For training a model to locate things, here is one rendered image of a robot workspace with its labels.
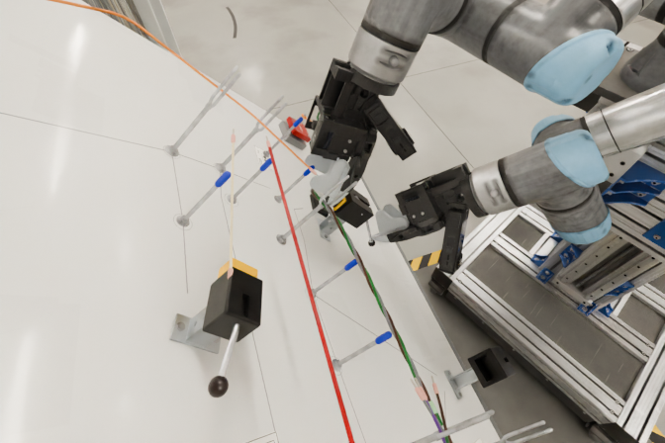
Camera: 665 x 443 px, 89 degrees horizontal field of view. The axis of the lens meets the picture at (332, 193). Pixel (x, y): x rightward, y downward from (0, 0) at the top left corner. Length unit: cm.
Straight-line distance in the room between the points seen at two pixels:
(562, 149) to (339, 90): 29
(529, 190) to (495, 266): 120
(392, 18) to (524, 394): 162
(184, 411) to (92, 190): 21
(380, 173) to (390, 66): 175
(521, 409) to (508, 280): 50
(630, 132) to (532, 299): 114
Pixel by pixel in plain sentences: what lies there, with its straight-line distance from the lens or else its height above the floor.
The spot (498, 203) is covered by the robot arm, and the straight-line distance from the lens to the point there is 53.
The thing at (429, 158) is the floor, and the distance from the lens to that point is 230.
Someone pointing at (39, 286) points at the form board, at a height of 138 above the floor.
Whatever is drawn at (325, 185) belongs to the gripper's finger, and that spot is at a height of 122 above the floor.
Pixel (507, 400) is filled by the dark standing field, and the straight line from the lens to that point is 176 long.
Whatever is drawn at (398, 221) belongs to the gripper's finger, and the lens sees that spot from 60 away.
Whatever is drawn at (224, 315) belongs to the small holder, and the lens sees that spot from 28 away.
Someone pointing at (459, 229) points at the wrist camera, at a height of 115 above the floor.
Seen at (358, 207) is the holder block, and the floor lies 116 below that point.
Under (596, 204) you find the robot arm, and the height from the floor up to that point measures 123.
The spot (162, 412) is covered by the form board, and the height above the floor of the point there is 132.
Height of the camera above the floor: 161
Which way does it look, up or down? 53 degrees down
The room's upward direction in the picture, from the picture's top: straight up
